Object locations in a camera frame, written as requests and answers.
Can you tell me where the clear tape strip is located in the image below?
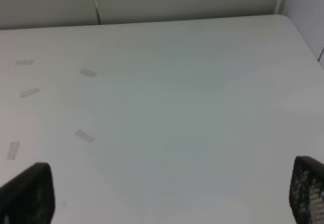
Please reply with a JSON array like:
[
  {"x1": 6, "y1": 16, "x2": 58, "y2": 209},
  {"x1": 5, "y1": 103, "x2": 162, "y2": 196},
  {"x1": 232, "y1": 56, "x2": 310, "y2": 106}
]
[
  {"x1": 7, "y1": 141, "x2": 20, "y2": 160},
  {"x1": 20, "y1": 88, "x2": 40, "y2": 98},
  {"x1": 75, "y1": 130, "x2": 94, "y2": 142},
  {"x1": 79, "y1": 69, "x2": 97, "y2": 77},
  {"x1": 16, "y1": 59, "x2": 34, "y2": 65}
]

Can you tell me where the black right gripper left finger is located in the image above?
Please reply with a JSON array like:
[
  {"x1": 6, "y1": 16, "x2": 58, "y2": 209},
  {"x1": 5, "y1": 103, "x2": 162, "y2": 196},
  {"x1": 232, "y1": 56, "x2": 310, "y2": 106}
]
[{"x1": 1, "y1": 163, "x2": 55, "y2": 224}]

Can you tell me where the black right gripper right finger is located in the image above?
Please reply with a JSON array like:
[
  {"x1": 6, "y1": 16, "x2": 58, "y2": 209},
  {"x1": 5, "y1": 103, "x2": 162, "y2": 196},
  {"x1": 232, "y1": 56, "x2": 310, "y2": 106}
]
[{"x1": 289, "y1": 156, "x2": 323, "y2": 224}]

